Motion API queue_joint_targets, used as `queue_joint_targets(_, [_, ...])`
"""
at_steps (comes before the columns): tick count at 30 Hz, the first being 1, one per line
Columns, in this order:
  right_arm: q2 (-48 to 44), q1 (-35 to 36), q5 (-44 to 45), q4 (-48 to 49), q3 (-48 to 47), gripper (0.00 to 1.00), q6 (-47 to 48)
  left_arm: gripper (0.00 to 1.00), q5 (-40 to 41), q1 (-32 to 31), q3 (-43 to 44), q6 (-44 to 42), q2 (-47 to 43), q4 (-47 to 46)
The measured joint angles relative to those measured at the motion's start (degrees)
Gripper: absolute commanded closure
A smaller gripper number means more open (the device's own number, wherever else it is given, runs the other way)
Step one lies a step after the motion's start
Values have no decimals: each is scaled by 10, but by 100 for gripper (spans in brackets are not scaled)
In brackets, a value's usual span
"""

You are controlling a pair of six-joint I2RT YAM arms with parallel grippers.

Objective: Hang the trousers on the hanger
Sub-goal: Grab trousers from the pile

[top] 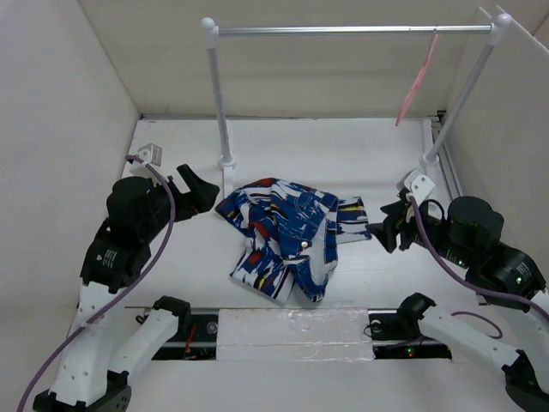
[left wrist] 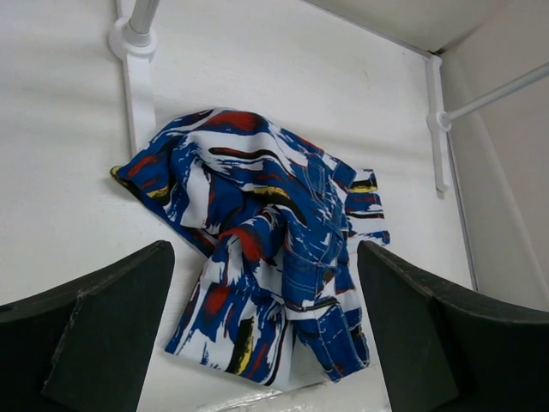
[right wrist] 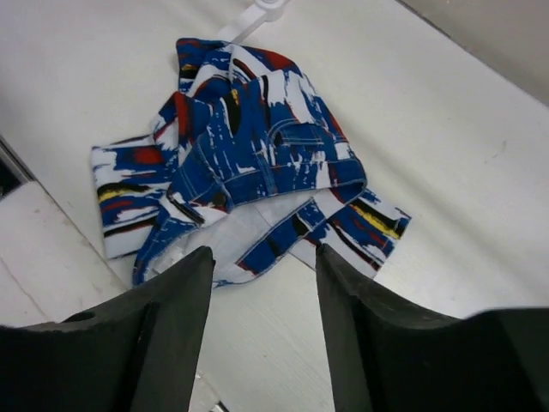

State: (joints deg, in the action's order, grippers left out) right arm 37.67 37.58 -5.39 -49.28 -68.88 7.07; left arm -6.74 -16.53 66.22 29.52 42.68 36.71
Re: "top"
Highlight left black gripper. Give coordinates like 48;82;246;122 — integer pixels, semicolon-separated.
142;164;220;239

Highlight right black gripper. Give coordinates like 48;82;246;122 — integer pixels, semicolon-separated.
363;195;473;268

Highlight blue white red patterned trousers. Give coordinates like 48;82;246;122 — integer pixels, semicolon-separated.
215;178;371;304

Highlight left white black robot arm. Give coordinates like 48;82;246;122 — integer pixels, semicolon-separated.
33;164;220;411

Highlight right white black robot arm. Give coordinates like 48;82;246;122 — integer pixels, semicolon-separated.
368;194;548;411

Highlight pink plastic hanger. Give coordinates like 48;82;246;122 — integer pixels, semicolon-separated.
395;32;440;127

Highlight white metal clothes rack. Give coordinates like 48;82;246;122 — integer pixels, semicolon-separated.
201;13;512;195

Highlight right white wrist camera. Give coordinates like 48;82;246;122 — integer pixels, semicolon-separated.
396;169;436;204

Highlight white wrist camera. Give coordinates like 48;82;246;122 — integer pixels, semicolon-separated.
396;169;436;204
130;143;163;177

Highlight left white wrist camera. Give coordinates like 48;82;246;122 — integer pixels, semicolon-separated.
130;143;163;177

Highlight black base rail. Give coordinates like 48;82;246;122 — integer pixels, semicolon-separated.
124;305;454;361

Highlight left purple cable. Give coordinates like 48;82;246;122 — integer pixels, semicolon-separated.
15;154;177;412

